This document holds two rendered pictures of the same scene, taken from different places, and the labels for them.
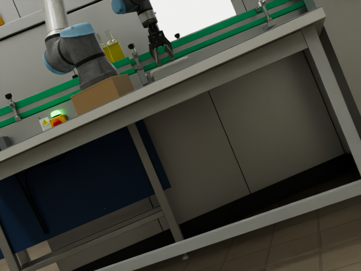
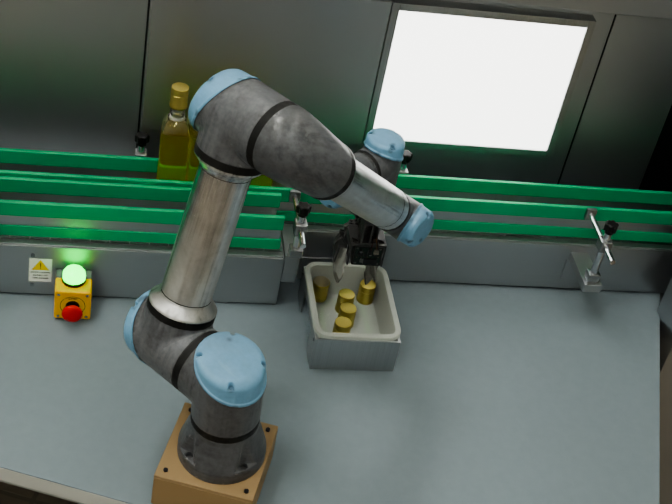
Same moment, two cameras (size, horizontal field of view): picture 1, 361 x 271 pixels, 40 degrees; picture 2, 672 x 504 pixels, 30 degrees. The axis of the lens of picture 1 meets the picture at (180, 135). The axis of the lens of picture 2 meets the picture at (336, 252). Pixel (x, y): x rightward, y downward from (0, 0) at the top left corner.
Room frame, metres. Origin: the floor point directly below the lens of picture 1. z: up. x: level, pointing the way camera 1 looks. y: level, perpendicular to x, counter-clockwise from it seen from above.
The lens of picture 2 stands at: (0.34, 0.38, 2.44)
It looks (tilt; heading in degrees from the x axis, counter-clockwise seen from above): 38 degrees down; 348
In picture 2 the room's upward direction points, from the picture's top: 12 degrees clockwise
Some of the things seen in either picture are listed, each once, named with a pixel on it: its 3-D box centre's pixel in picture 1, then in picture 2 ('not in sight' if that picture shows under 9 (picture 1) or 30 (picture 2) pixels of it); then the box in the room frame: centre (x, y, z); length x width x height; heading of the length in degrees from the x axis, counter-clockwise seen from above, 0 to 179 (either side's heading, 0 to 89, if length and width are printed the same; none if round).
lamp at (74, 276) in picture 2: (55, 114); (74, 274); (2.22, 0.48, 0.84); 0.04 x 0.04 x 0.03
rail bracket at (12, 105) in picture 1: (12, 107); not in sight; (2.23, 0.65, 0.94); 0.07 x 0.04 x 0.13; 3
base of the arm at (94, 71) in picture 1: (95, 71); (223, 430); (1.80, 0.20, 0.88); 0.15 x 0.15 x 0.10
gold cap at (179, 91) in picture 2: not in sight; (179, 96); (2.42, 0.31, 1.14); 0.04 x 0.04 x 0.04
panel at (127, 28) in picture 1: (147, 19); (366, 71); (2.57, -0.07, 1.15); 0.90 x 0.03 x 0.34; 93
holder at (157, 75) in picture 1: (172, 78); (345, 308); (2.24, -0.07, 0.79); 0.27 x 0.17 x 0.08; 3
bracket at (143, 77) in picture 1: (143, 77); (289, 254); (2.32, 0.05, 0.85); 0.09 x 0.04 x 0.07; 3
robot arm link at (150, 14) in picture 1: (148, 18); not in sight; (2.24, -0.07, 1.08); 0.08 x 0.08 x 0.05
